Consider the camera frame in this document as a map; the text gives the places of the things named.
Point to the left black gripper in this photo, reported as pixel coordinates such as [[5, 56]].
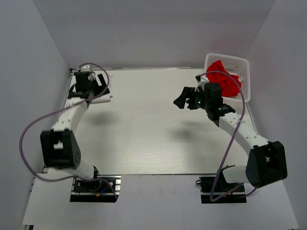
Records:
[[102, 83]]

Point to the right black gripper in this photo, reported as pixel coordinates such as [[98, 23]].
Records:
[[181, 101]]

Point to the white t shirt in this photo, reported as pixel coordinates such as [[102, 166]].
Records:
[[106, 97]]

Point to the red t shirt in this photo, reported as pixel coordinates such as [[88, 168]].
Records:
[[228, 86]]

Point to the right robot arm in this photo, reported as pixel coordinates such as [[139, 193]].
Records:
[[266, 160]]

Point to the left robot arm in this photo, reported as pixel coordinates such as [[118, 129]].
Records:
[[59, 145]]

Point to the white plastic basket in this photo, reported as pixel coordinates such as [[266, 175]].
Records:
[[232, 73]]

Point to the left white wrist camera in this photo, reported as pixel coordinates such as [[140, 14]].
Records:
[[85, 68]]

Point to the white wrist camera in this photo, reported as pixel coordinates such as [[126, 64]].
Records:
[[201, 80], [85, 68]]

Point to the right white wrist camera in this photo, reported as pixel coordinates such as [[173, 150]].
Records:
[[201, 80]]

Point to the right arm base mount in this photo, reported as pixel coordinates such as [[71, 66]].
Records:
[[205, 184]]

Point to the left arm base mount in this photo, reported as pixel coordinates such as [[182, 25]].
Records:
[[96, 191]]

